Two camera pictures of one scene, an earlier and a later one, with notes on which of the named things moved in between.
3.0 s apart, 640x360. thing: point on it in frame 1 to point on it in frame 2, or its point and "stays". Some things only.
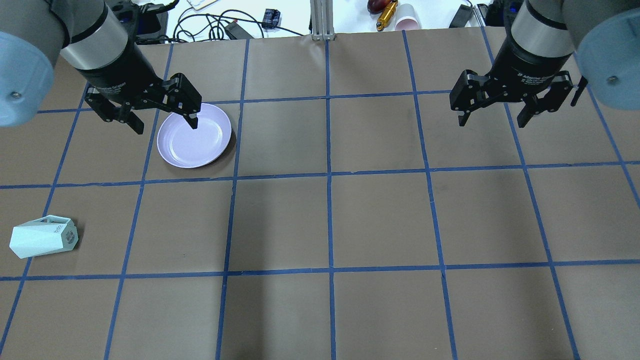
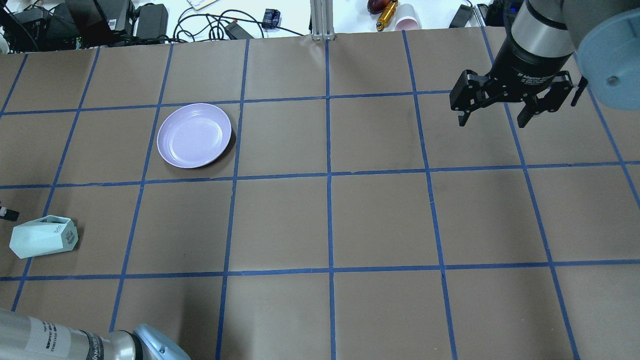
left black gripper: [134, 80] to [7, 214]
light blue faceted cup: [50, 234] stays
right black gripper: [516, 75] stays
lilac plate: [183, 146] stays
